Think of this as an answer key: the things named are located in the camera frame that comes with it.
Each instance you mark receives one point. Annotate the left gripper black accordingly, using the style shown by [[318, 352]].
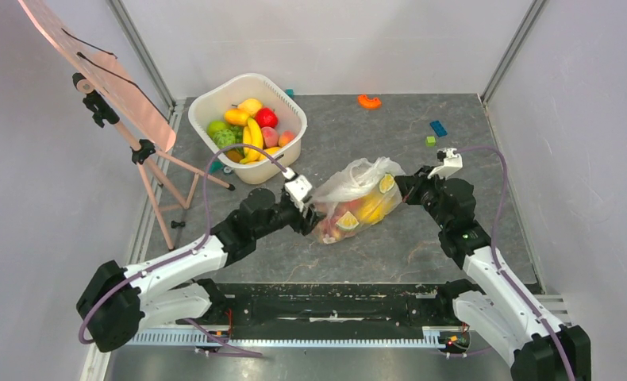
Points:
[[301, 225]]

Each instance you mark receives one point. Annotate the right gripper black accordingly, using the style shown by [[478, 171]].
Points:
[[413, 184]]

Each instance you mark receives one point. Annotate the clear plastic bag of fruits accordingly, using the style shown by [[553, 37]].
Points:
[[356, 198]]

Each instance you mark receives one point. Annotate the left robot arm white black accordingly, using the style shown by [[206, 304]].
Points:
[[119, 302]]

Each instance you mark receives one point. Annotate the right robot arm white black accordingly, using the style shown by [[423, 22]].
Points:
[[532, 340]]

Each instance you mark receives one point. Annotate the fake peach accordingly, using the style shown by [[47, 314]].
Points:
[[270, 137]]

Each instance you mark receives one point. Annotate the yellow fake banana bunch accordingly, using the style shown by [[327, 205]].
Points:
[[252, 136]]

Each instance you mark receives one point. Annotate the red fake apple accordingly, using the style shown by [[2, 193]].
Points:
[[266, 117]]

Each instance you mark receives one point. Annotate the green fake custard apple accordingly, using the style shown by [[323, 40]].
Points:
[[224, 138]]

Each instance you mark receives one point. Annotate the orange yellow fake mango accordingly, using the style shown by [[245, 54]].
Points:
[[237, 117]]

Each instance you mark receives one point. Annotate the green toy cube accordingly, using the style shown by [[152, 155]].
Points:
[[430, 141]]

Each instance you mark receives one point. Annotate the blue toy brick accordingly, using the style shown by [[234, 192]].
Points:
[[438, 128]]

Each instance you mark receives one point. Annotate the teal toy piece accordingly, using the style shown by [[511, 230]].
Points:
[[215, 166]]

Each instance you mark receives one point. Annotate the orange curved toy block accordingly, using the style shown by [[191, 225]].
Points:
[[369, 103]]

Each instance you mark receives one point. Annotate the white plastic basket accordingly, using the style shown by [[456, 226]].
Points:
[[291, 127]]

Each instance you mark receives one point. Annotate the pink tripod stand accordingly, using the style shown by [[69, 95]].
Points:
[[142, 152]]

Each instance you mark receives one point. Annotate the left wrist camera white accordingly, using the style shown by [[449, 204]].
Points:
[[298, 187]]

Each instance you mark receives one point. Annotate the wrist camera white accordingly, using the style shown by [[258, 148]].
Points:
[[298, 187], [450, 163]]

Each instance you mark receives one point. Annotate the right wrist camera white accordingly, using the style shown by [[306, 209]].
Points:
[[450, 163]]

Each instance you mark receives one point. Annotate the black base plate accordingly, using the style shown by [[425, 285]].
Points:
[[251, 304]]

